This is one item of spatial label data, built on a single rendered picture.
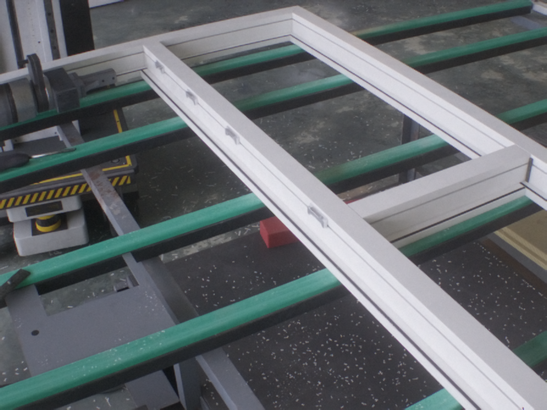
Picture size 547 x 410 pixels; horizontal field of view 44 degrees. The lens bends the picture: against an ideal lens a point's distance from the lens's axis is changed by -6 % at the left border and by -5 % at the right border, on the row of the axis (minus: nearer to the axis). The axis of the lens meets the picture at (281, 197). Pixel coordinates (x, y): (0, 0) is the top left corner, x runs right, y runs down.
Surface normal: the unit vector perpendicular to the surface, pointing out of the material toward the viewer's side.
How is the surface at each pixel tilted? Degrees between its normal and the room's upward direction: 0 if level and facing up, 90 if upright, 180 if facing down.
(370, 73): 90
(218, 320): 0
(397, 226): 90
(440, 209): 90
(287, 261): 0
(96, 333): 0
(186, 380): 90
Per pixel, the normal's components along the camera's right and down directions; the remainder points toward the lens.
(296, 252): -0.01, -0.83
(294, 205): -0.87, 0.29
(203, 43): 0.50, 0.48
